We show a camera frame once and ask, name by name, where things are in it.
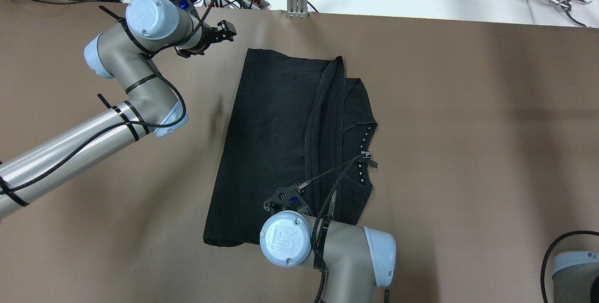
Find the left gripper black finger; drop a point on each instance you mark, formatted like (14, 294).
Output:
(225, 31)

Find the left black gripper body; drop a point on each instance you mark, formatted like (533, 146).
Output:
(209, 38)

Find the black graphic t-shirt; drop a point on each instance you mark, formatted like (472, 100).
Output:
(293, 120)

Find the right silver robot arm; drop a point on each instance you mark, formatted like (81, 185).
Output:
(353, 260)

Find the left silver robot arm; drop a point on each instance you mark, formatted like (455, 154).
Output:
(153, 106)

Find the red power strip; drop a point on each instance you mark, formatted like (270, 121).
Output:
(237, 4)

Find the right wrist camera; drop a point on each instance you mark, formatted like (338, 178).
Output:
(287, 198)

